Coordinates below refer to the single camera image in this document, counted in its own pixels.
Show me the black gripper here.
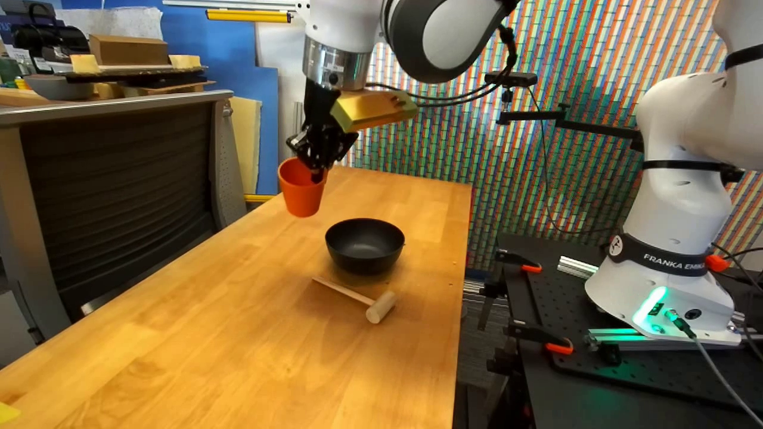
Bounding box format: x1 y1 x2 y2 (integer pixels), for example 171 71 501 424
283 78 360 186

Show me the red plastic cup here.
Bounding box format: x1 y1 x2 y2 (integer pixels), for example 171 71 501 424
274 156 329 220

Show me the black bowl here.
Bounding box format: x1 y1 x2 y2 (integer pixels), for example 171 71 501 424
323 218 408 280

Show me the beige foam panel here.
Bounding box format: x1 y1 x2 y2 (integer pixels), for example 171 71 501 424
230 96 264 199

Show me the blue board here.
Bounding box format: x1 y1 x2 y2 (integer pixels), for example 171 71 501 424
160 5 281 199

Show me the small wooden mallet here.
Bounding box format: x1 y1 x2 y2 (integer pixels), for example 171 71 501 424
309 275 398 326

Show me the yellow bar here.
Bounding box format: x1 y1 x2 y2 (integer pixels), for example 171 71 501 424
205 8 293 27

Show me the grey mesh office chair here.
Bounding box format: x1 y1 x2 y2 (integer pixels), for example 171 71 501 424
0 88 248 343

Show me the flat wooden plank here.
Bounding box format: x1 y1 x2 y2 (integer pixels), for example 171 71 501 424
66 53 205 86

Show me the large wooden box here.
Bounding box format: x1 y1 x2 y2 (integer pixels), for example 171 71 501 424
85 33 174 67

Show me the multicolour patterned screen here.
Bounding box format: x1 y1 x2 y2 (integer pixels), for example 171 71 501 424
340 0 763 275

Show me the black bag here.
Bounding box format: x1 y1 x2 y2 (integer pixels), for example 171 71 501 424
10 3 91 59

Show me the black perforated robot table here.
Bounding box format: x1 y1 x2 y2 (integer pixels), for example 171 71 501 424
494 233 763 429

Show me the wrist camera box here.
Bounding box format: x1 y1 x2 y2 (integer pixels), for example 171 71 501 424
329 88 420 133

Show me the black orange handled clamp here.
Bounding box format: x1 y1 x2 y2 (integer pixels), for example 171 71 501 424
494 245 548 280
506 318 577 361

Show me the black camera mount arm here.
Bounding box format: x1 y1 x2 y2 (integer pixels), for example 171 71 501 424
485 69 647 156

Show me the aluminium rail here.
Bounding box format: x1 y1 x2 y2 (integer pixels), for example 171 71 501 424
584 326 747 354

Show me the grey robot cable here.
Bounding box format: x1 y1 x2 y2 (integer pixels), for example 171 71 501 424
672 310 763 429

